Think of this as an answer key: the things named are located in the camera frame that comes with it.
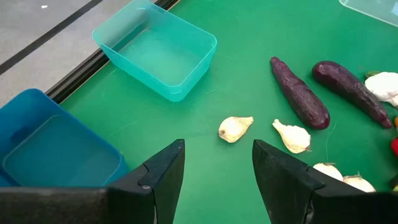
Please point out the clear plastic bin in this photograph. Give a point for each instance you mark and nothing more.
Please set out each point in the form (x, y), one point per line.
(379, 9)

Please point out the long red pepper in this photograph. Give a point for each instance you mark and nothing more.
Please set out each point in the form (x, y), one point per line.
(395, 146)

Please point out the green table mat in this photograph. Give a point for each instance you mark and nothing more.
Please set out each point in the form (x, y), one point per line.
(248, 37)

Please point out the black metal table frame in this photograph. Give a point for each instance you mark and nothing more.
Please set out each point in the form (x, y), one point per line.
(77, 76)

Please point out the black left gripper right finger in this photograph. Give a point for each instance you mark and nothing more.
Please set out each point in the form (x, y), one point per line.
(295, 196)

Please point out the purple eggplant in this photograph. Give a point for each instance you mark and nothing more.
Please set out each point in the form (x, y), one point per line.
(300, 93)
(348, 87)

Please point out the large white garlic bulb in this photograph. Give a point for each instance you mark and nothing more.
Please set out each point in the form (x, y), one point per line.
(384, 85)

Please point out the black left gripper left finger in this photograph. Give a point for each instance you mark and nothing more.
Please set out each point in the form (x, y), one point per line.
(140, 196)

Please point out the teal translucent plastic bin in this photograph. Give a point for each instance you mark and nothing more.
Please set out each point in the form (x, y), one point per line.
(161, 56)

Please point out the blue plastic bin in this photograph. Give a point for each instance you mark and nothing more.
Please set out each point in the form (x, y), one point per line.
(62, 149)

